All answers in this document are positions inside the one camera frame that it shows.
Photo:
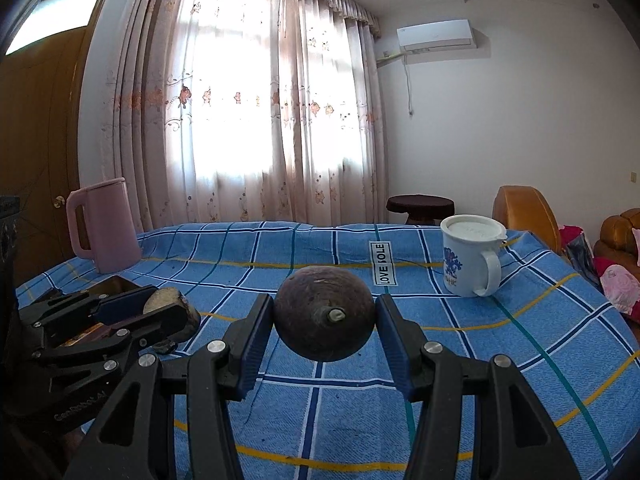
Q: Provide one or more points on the pink floral cushion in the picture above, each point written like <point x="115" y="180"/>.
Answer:
<point x="615" y="282"/>

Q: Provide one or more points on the sheer pink floral curtain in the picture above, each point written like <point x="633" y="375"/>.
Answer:
<point x="246" y="110"/>

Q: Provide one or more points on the white enamel mug blue print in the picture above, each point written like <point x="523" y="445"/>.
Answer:
<point x="470" y="246"/>

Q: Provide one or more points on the large round purple fruit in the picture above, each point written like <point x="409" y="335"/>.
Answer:
<point x="324" y="313"/>

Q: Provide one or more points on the brown leather sofa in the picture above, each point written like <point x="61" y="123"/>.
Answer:
<point x="617" y="241"/>

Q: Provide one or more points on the blue plaid tablecloth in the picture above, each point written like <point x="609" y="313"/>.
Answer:
<point x="280" y="350"/>

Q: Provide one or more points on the dark round stool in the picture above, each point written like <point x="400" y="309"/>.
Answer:
<point x="421" y="210"/>

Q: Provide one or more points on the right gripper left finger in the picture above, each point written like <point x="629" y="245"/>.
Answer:
<point x="133" y="436"/>

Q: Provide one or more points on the pink plastic pitcher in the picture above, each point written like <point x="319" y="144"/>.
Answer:
<point x="109" y="225"/>

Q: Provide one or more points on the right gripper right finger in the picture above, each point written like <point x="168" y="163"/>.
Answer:
<point x="513" y="435"/>

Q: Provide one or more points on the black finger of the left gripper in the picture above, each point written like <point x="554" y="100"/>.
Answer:
<point x="55" y="318"/>
<point x="94" y="365"/>

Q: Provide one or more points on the white wall air conditioner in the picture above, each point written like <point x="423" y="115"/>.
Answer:
<point x="437" y="36"/>

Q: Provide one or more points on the brown leather chair back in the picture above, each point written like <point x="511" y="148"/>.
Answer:
<point x="524" y="208"/>

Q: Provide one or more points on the wooden door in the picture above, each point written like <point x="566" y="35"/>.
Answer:
<point x="41" y="78"/>

